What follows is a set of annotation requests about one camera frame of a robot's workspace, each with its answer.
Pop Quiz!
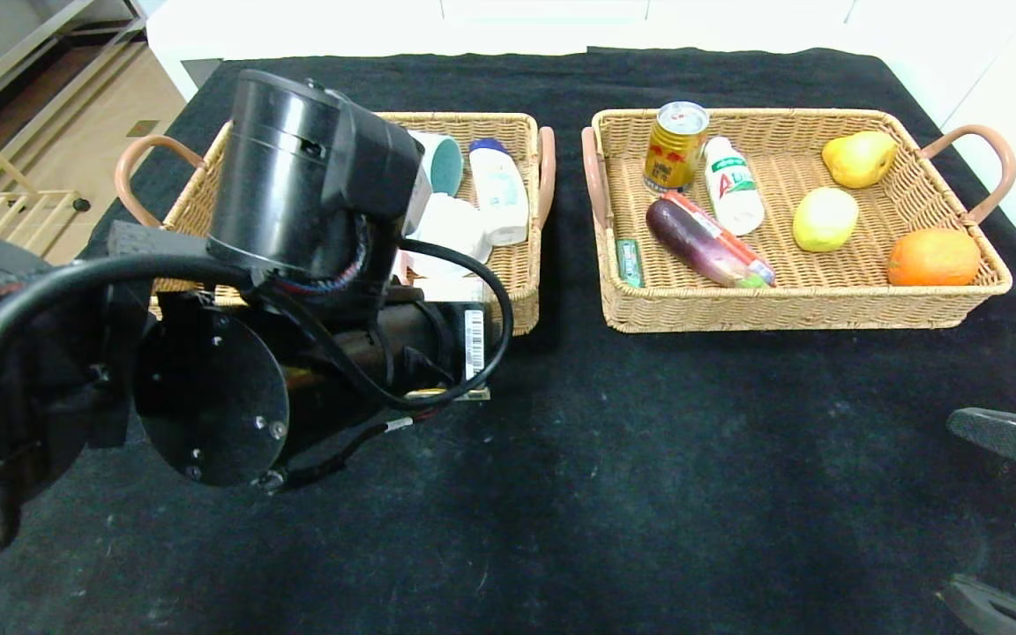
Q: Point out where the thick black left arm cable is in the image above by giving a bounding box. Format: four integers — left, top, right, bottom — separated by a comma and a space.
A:
0, 254, 253, 557

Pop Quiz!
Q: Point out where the orange fruit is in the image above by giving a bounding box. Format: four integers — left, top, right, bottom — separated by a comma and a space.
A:
886, 227, 982, 288

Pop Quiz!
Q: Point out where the white low bench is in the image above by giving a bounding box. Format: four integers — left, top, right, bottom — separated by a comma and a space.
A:
145, 0, 879, 100

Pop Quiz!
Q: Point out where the white lotion bottle blue cap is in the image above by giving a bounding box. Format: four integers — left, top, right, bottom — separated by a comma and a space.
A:
469, 138, 530, 247

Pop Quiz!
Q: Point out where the purple eggplant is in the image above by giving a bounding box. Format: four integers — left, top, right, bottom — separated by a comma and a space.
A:
646, 199, 769, 289

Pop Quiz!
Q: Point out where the yellow lemon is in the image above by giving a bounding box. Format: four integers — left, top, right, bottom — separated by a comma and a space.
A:
793, 187, 861, 253

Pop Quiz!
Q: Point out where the white round plastic plate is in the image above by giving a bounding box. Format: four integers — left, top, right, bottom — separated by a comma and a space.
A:
409, 192, 494, 265

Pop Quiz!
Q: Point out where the cream wooden rack on wheels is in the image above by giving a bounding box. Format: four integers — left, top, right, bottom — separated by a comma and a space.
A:
0, 101, 93, 261

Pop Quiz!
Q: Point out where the grey metal shelf unit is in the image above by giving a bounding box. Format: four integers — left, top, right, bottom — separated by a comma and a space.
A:
0, 0, 149, 213

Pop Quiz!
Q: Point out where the wicker basket holding fruit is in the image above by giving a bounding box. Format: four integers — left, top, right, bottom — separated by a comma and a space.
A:
582, 108, 1016, 334

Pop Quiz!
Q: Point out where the black tablecloth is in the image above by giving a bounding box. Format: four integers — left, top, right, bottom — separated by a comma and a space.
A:
0, 49, 1016, 635

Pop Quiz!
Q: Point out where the orange sausage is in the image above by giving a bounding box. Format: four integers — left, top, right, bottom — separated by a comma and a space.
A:
662, 190, 777, 285

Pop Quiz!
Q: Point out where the teal plastic cup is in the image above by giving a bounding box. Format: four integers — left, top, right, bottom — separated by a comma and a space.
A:
407, 131, 465, 198

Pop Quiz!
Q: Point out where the white milk bottle green label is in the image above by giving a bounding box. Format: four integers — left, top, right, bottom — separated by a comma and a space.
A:
704, 138, 766, 237

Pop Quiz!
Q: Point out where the yellow pear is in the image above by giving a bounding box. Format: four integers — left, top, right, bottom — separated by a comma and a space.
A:
821, 131, 897, 190

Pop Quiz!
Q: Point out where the black left camera cable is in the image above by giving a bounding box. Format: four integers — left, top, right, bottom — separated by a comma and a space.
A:
252, 238, 514, 414

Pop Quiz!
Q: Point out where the wicker basket holding teal cup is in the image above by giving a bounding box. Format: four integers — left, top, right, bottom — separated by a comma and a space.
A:
115, 111, 557, 338

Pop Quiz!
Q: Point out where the small green gum pack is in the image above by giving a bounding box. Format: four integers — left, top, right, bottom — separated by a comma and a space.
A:
616, 238, 644, 290

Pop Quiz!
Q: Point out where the gold drink can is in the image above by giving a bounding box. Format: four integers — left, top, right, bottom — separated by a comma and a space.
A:
644, 101, 710, 195

